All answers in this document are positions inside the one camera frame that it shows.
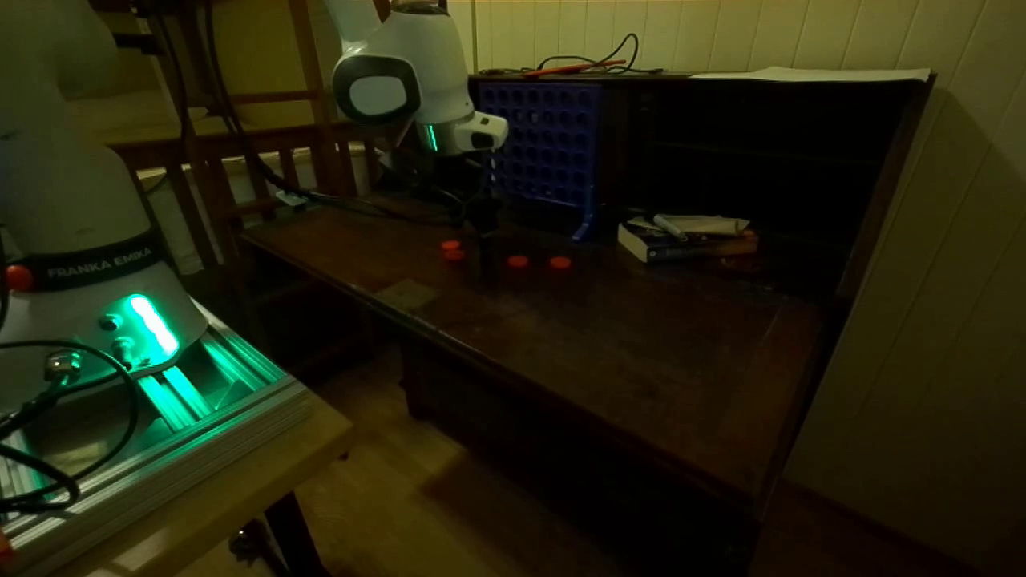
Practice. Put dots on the white paper sheet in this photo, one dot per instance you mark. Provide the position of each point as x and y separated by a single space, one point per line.
820 75

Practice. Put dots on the orange game disc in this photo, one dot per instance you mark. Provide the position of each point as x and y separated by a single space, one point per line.
516 260
453 250
560 260

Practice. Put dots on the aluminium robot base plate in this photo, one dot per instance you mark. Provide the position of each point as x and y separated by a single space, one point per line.
111 433

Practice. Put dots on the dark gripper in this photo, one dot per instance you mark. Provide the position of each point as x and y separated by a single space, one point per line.
477 205

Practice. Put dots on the stack of books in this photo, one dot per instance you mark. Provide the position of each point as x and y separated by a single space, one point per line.
672 238

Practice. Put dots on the dark wooden secretary desk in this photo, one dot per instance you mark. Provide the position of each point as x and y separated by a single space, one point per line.
656 402

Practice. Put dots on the wooden chair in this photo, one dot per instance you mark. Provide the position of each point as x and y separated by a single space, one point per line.
238 170

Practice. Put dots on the blue connect four grid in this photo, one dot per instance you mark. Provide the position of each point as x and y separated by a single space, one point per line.
548 154

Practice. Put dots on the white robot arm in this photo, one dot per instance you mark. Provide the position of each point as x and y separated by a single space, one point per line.
80 238

